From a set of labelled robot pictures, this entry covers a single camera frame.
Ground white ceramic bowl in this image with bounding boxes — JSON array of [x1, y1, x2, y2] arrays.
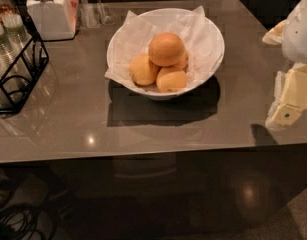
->
[[106, 7, 226, 101]]

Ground stacked clear cups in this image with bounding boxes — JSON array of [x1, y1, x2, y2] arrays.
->
[[0, 14, 32, 109]]

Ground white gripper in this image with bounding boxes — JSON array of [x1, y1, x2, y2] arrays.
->
[[262, 0, 307, 131]]

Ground hidden back orange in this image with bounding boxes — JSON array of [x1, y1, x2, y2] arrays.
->
[[175, 51, 189, 69]]

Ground clear glass container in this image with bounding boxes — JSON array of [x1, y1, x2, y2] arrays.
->
[[79, 0, 114, 28]]

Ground white paper liner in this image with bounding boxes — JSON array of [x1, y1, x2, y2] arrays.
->
[[104, 5, 225, 89]]

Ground black wire rack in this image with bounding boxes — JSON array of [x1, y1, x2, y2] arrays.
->
[[0, 0, 49, 114]]

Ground black cables under table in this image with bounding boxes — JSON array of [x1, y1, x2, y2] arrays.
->
[[0, 200, 61, 240]]

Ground white lidded jar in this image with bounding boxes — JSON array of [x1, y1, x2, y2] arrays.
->
[[26, 0, 79, 41]]

